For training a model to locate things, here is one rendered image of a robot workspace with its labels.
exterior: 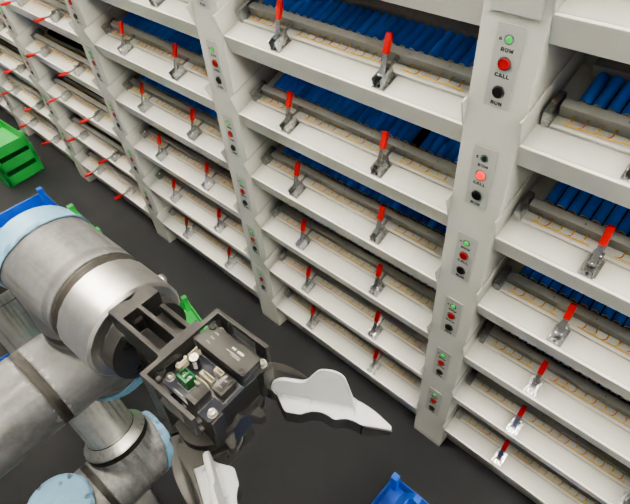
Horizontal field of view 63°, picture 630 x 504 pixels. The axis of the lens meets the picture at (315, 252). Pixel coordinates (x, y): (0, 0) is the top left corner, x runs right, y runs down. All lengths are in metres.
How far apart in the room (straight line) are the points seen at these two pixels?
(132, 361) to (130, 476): 0.91
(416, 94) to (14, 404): 0.74
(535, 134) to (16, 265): 0.71
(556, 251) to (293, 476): 1.06
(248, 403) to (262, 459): 1.31
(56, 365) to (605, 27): 0.71
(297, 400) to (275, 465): 1.29
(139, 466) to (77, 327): 0.92
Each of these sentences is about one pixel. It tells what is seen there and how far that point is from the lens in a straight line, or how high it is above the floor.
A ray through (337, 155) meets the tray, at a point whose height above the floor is 0.90.
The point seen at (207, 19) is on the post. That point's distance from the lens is 1.27.
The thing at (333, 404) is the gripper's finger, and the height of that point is 1.20.
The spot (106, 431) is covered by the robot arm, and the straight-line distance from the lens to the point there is 1.28.
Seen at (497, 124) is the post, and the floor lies 1.12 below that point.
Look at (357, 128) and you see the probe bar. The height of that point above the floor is 0.95.
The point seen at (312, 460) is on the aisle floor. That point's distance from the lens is 1.68.
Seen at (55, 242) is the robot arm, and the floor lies 1.27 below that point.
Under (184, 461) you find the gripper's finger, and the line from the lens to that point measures 0.40.
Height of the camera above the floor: 1.56
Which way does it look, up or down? 46 degrees down
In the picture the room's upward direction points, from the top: 5 degrees counter-clockwise
